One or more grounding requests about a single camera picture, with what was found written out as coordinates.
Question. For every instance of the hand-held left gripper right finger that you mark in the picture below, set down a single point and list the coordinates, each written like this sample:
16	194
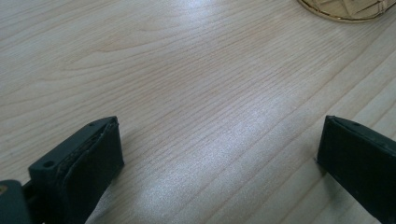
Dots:
361	161

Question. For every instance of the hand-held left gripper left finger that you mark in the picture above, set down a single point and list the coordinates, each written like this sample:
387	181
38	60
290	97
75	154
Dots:
87	174

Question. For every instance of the amber transparent cup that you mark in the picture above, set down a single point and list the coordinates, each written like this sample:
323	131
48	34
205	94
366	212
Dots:
348	9

